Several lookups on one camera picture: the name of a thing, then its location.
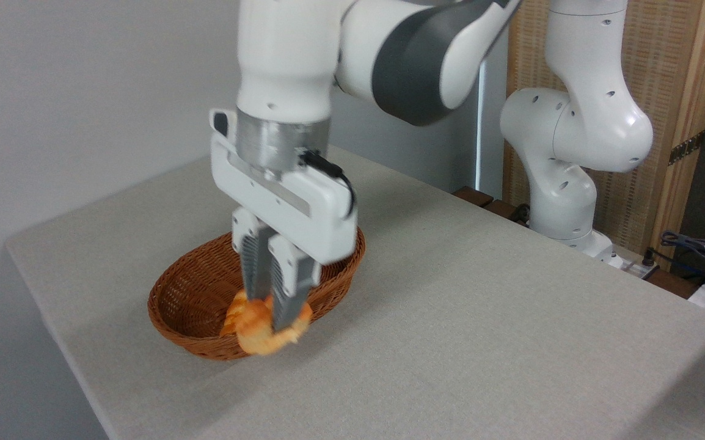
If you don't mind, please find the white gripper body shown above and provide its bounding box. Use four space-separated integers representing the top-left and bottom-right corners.
209 108 360 266

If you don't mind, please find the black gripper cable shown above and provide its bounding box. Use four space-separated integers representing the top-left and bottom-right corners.
299 150 358 218

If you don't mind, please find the round knotted orange bread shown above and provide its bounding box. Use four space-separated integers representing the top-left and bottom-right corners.
235 298 314 357

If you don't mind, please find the gripper finger grey blade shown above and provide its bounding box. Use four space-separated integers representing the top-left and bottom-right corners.
231 207 274 303
267 235 323 331

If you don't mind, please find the brown wicker oval basket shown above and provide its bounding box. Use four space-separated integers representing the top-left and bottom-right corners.
147 226 367 361

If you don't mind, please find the wooden woven screen panel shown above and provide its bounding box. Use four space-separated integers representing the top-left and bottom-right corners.
503 0 705 270

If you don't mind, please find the brown wooden board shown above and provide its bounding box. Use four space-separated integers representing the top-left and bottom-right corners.
453 186 495 208

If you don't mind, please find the long braided bread loaf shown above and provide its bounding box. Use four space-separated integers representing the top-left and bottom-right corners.
219 290 249 337

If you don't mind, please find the bundle of dark cables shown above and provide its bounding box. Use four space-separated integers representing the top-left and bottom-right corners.
643 231 705 283

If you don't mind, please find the dark metal screen hinge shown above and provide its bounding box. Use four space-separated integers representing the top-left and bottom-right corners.
668 130 705 167

